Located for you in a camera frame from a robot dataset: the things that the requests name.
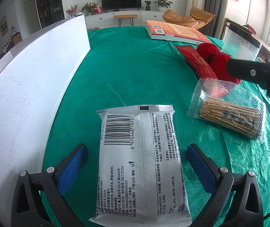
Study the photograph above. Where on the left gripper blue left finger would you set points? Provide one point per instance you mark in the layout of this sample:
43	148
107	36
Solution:
69	168

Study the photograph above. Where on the grey curtain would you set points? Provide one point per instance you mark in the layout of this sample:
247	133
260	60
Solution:
218	8

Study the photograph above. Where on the red yarn ball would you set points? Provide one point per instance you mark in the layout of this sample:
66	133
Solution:
217	60

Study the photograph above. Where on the red flower arrangement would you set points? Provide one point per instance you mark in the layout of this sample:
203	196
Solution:
72	10

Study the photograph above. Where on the small potted plant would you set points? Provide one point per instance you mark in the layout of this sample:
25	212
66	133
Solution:
148	3

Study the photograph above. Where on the potted green plant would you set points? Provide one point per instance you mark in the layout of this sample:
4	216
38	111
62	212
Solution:
163	5

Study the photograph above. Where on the orange lounge chair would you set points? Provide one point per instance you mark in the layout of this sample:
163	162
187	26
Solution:
196	19

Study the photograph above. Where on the green plant with red decoration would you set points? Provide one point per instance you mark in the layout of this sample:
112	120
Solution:
92	9

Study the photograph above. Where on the green satin tablecloth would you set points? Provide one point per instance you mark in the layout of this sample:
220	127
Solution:
124	67

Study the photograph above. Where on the white tv cabinet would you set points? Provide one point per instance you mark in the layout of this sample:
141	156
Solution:
122	19

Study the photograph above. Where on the wet wipes pack yellow black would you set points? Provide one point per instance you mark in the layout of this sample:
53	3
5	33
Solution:
140	179

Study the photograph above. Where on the dark bookshelf cabinet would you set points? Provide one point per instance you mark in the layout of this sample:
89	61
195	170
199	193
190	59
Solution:
49	11

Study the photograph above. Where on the orange book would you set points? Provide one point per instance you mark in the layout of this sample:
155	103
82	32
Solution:
176	33

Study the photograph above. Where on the red tea packet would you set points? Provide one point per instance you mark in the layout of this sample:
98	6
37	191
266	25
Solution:
195	61

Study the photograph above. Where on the clear jar with black lid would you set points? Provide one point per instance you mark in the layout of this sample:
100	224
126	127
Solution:
240	44

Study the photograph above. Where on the cotton swabs plastic bag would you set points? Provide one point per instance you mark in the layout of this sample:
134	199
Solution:
228	105

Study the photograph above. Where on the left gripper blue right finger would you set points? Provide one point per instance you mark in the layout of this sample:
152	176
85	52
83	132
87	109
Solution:
204	167

